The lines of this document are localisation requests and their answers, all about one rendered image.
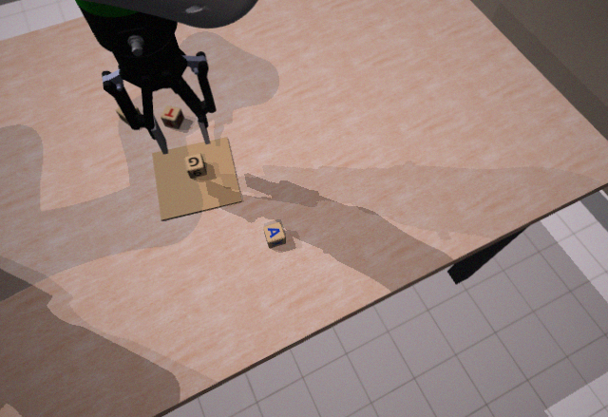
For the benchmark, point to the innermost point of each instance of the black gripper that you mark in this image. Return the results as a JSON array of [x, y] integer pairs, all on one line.
[[170, 62]]

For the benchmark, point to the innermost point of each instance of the tan flat mat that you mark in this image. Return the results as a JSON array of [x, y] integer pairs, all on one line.
[[181, 196]]

